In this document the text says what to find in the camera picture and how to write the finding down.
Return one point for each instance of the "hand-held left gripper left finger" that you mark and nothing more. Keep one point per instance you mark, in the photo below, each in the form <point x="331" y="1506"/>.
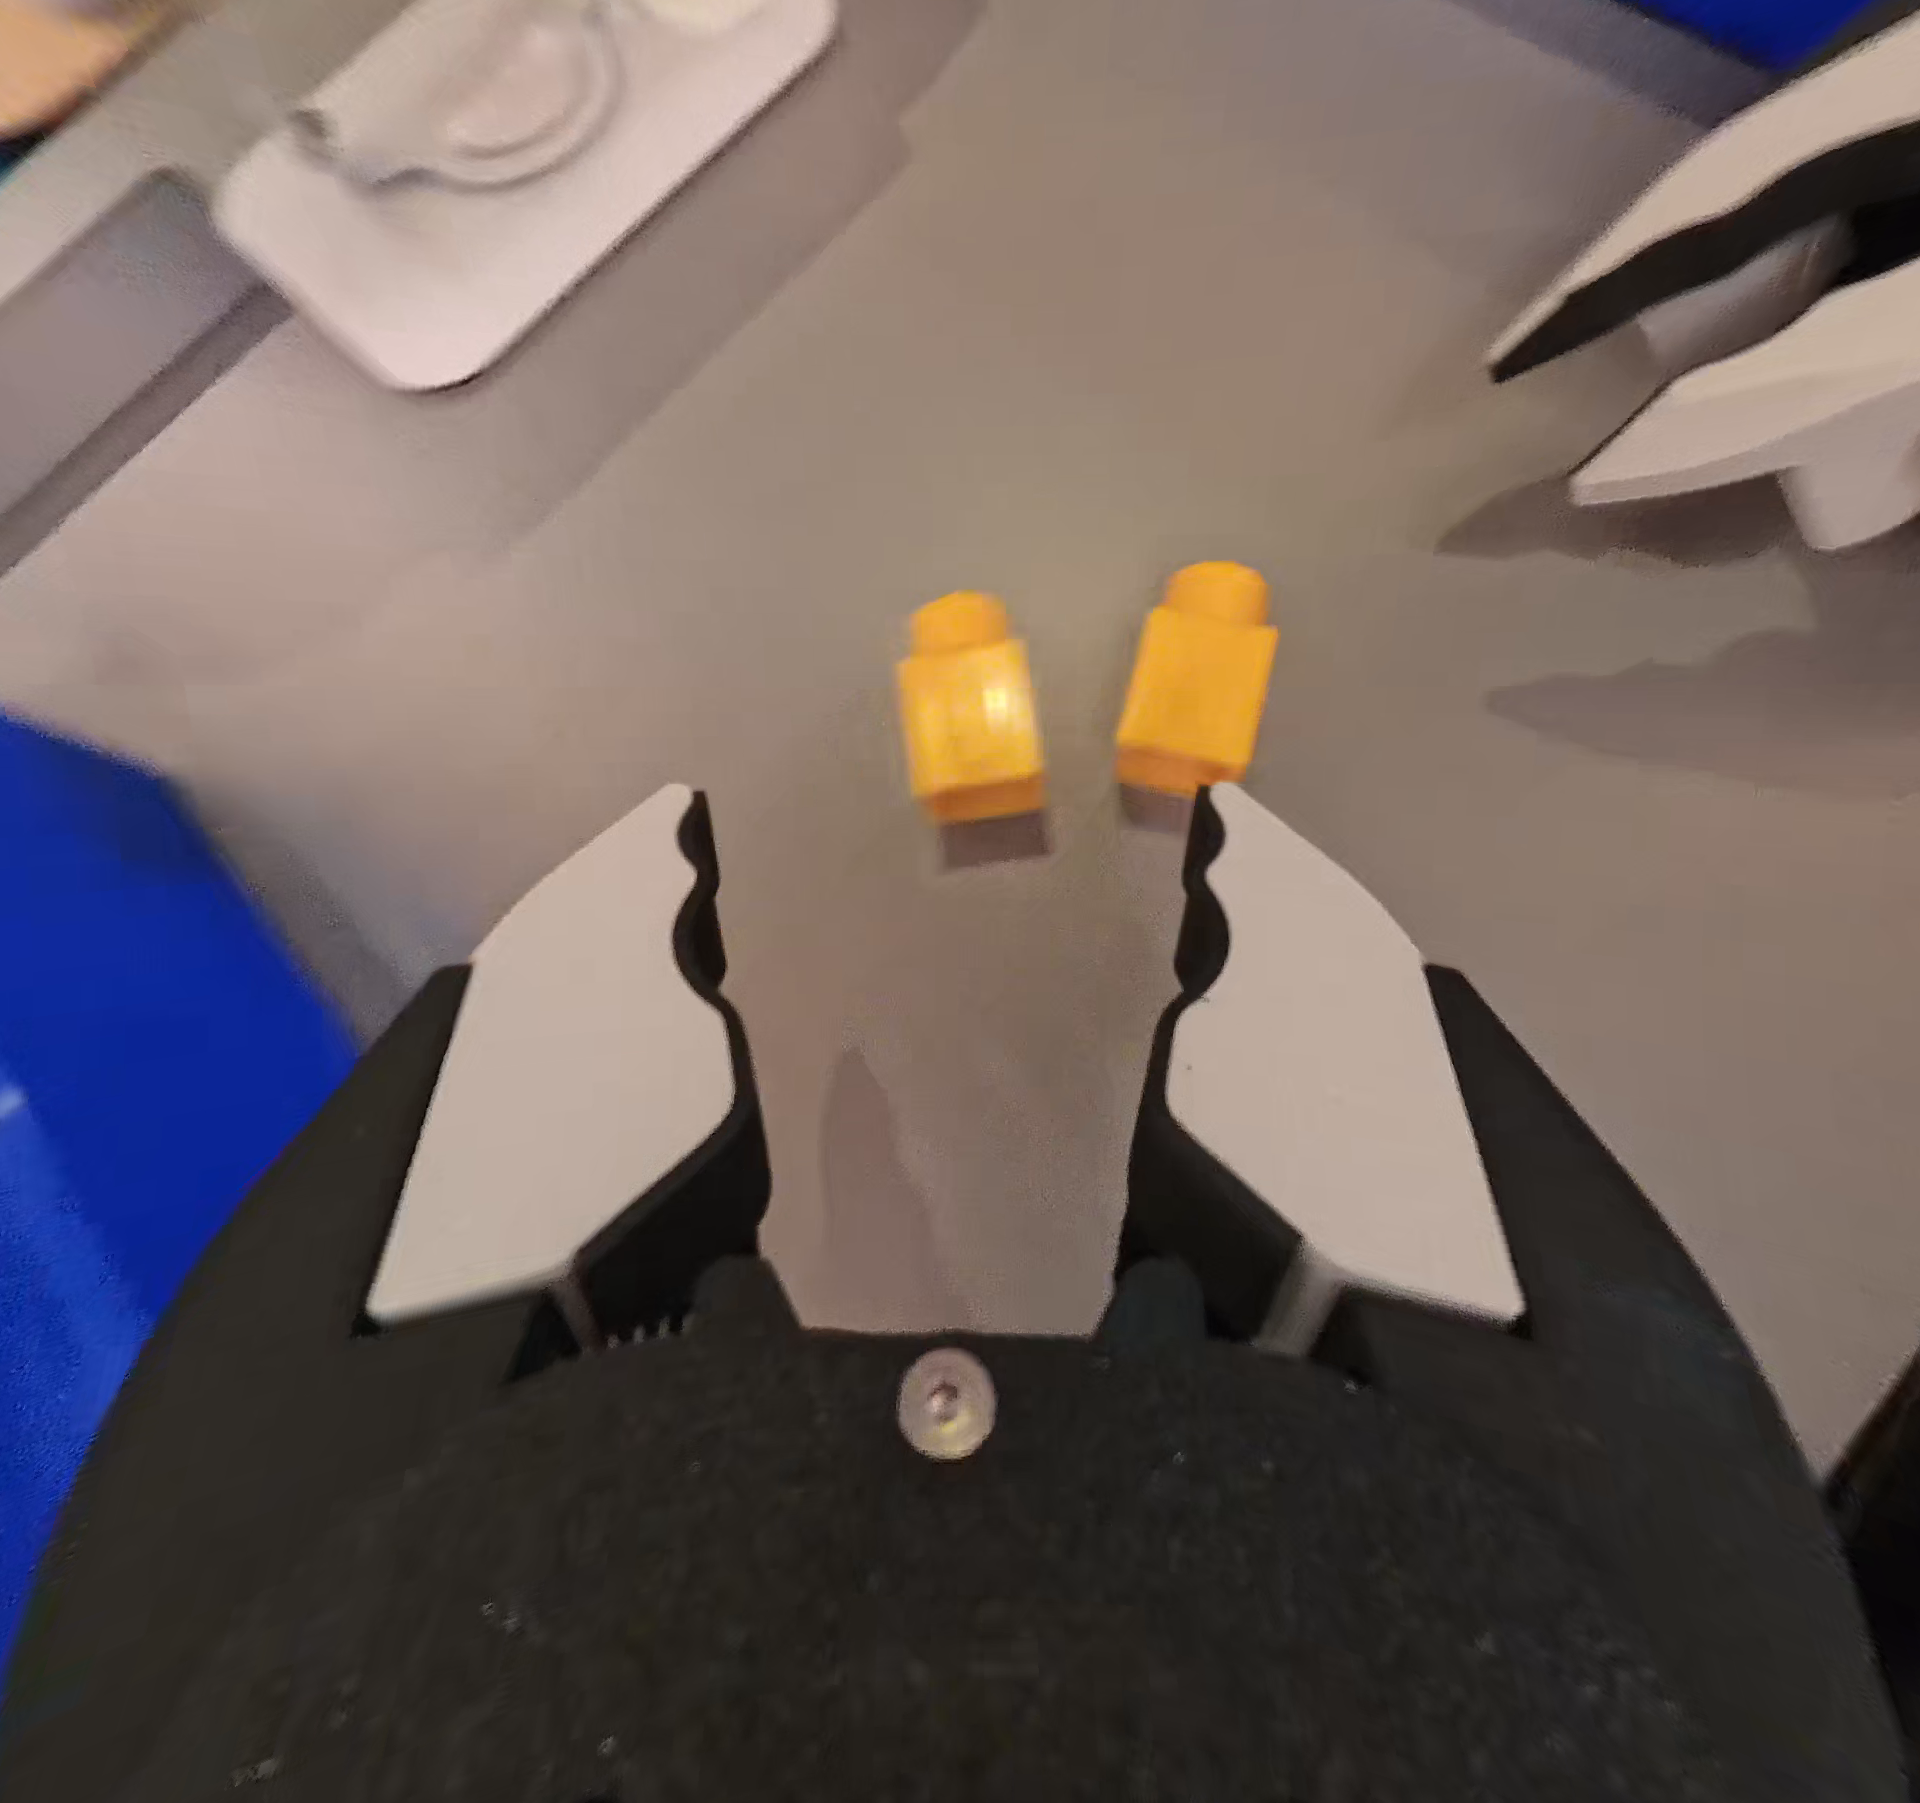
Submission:
<point x="570" y="1083"/>

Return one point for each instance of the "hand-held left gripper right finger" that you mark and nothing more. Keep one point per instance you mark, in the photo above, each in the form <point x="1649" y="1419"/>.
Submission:
<point x="1322" y="1083"/>

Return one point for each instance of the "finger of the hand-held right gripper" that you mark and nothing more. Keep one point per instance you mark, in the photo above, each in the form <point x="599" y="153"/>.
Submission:
<point x="1725" y="177"/>
<point x="1771" y="394"/>

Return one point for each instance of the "yellow toy block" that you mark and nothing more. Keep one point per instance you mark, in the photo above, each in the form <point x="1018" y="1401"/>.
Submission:
<point x="1192" y="693"/>
<point x="968" y="715"/>

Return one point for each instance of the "grey desk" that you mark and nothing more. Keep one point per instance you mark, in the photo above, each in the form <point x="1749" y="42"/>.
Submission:
<point x="1051" y="335"/>

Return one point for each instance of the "person's dark sweatshirt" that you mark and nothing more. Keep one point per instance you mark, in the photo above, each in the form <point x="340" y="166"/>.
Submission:
<point x="1884" y="1608"/>

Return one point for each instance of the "round pale disc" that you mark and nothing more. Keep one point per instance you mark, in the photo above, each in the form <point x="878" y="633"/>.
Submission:
<point x="512" y="93"/>

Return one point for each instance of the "white flat base plate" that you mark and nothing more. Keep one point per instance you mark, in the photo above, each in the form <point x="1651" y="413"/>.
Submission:
<point x="452" y="273"/>

